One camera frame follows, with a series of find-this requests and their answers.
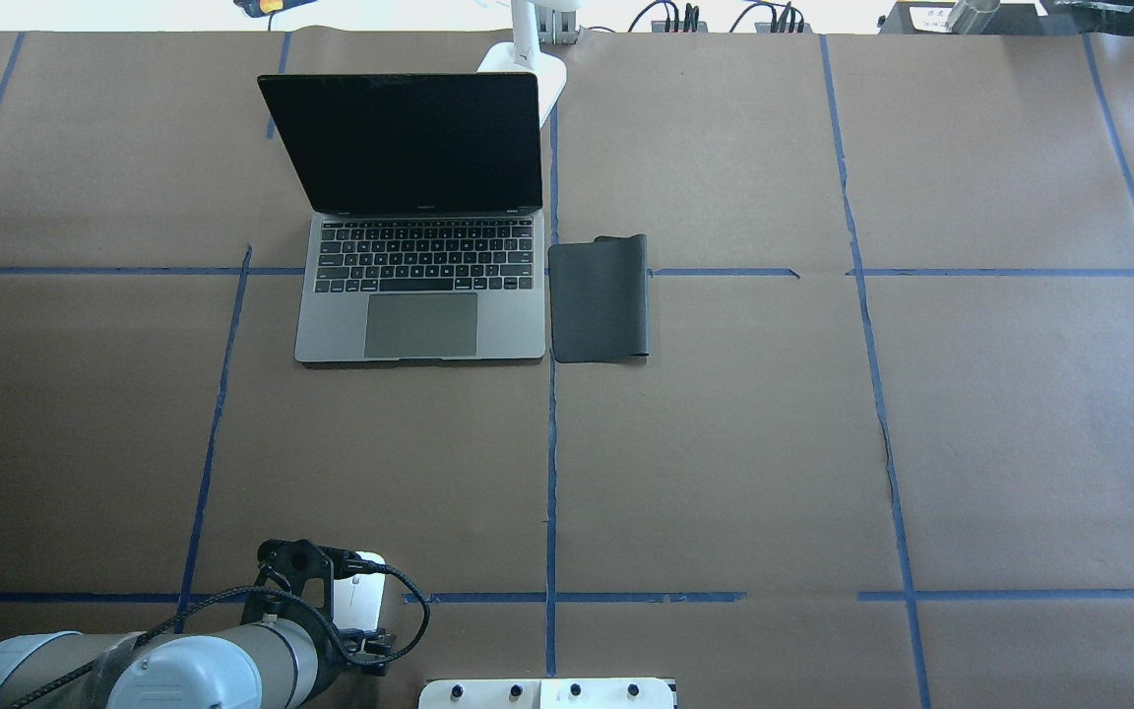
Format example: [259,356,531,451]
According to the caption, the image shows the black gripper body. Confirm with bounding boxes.
[318,616,397,678]

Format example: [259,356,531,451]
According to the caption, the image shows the white computer mouse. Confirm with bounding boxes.
[327,552,384,633]

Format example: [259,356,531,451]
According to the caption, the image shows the grey laptop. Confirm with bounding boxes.
[257,71,547,366]

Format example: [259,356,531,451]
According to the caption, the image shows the black mouse pad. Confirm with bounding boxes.
[548,233,650,363]

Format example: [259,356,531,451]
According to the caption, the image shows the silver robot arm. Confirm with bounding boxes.
[0,615,344,708]

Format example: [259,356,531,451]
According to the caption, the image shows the blue pouch with yellow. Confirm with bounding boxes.
[232,0,314,19]

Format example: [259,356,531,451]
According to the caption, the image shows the silver metal cylinder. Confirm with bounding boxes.
[943,0,1002,35]

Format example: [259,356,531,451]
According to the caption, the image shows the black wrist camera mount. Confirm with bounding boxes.
[256,539,372,619]

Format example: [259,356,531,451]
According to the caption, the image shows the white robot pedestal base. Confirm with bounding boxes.
[417,677,679,708]

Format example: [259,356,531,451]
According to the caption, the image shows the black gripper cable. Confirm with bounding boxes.
[6,562,430,709]

